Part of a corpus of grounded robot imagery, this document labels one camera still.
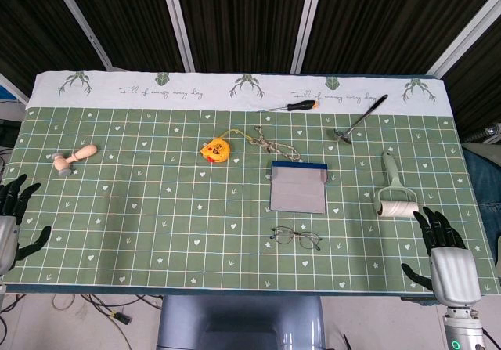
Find green grid tablecloth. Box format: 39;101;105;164
0;70;501;294

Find white partition post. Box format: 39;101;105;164
46;0;115;71
290;0;326;74
426;0;501;79
158;0;196;73

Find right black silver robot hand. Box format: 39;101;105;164
401;205;482;307

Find white blue panel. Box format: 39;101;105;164
0;74;31;123

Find wooden mallet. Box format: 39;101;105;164
45;144;98;177

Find grey pouch with blue edge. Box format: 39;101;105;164
269;161;328;214

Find braided camouflage cord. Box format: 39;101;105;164
250;125;301;162

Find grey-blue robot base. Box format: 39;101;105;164
156;294;326;350

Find black floor cable with plug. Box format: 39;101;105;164
80;294;164;327

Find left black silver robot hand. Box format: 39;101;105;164
0;173;52;277

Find small metal hammer black handle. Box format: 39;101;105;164
326;94;389;146

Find yellow tape measure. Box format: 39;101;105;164
200;128;254;165

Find black orange handle screwdriver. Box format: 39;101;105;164
256;99;322;113

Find wire-frame eyeglasses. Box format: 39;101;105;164
270;226;323;251

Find green lint roller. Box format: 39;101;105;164
373;150;420;219

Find blue jeans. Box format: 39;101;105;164
461;142;501;229

